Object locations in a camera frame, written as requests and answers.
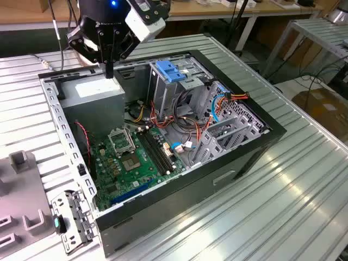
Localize CPU socket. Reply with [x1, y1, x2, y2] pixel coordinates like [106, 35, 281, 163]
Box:
[121, 153, 142, 173]

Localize grey power supply unit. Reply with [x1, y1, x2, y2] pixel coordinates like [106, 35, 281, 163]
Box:
[58, 73, 126, 142]

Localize red black fan wire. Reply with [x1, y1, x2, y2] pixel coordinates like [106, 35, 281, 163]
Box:
[74, 121, 92, 165]

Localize cable with silver plug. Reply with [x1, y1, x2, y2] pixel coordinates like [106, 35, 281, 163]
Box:
[30, 53, 57, 72]

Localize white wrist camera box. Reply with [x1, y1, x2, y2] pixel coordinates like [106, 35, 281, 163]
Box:
[124, 7, 167, 44]

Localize white plug red wires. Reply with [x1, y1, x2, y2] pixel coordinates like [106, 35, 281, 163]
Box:
[172, 141, 197, 155]

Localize orange power wire black plug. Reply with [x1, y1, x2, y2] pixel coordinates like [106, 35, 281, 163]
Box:
[197, 91, 250, 142]

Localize blue expansion slot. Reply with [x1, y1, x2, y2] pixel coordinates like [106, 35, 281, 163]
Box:
[110, 181, 150, 205]

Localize green motherboard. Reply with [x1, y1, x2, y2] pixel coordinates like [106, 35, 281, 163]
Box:
[91, 126, 188, 212]

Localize orange red wire bundle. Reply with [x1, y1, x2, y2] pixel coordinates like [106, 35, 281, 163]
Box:
[149, 101, 202, 142]

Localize small brown cardboard box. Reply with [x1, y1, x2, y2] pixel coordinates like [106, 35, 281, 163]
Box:
[38, 0, 59, 13]

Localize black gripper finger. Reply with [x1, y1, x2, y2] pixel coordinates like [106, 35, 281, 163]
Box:
[109, 29, 141, 79]
[66, 27, 110, 79]

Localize grey metal drive cage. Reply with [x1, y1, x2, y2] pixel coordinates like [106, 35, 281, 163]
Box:
[148, 56, 216, 122]

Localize yellow orange wire bundle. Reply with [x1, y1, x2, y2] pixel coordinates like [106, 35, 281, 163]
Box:
[132, 105, 146, 123]

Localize metal slat side table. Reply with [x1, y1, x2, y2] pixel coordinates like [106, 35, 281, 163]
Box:
[261, 18, 348, 79]

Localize black wire bundle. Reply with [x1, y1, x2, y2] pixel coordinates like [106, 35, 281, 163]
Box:
[173, 89, 199, 128]

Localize grey metal disk bay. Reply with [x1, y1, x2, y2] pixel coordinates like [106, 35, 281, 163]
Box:
[190, 107, 270, 168]

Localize black open PC case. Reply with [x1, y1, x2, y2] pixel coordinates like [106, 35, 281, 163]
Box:
[38, 49, 288, 258]

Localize black clip teal tab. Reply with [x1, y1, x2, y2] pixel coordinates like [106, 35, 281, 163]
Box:
[52, 214, 68, 235]

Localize black RAM slot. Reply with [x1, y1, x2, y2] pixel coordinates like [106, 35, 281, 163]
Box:
[142, 130, 171, 174]
[139, 131, 167, 175]
[146, 129, 175, 173]
[136, 132, 165, 176]

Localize grey metal retainer bracket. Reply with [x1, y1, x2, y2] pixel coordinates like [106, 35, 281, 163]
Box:
[50, 189, 99, 256]

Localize black camera cable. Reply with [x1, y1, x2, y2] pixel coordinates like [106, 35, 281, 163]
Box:
[48, 0, 82, 72]

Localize black case fan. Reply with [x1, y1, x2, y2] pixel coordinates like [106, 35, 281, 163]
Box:
[72, 119, 97, 182]

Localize blue plastic drive latch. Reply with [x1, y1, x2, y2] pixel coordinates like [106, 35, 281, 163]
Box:
[156, 59, 188, 84]

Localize grey parts rack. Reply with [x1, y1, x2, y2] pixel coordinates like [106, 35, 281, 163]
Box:
[0, 150, 57, 258]

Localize blue data wire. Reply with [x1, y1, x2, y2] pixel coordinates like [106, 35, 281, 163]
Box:
[210, 94, 228, 123]

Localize large flat cardboard box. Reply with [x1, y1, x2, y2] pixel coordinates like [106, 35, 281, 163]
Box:
[292, 88, 348, 136]

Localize metal socket cover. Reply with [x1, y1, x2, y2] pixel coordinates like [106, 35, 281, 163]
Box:
[108, 127, 136, 158]

